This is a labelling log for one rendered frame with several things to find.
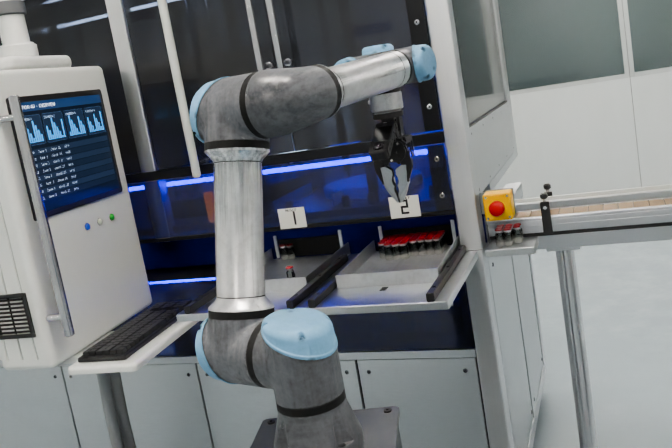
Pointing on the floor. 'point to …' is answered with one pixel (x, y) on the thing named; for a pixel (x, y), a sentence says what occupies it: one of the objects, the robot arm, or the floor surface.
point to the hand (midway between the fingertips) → (398, 197)
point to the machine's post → (465, 190)
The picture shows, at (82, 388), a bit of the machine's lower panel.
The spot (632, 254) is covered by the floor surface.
